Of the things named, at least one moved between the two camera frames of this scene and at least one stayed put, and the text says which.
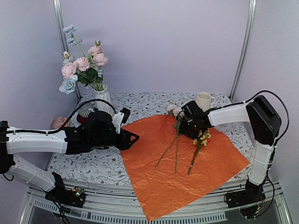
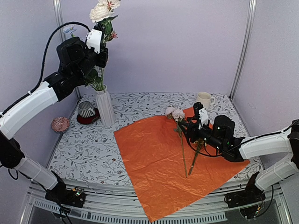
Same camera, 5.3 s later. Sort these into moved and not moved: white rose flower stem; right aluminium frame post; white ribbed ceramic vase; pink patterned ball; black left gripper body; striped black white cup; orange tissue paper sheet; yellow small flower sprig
Moved: white rose flower stem; black left gripper body
Not moved: yellow small flower sprig; pink patterned ball; white ribbed ceramic vase; right aluminium frame post; striped black white cup; orange tissue paper sheet
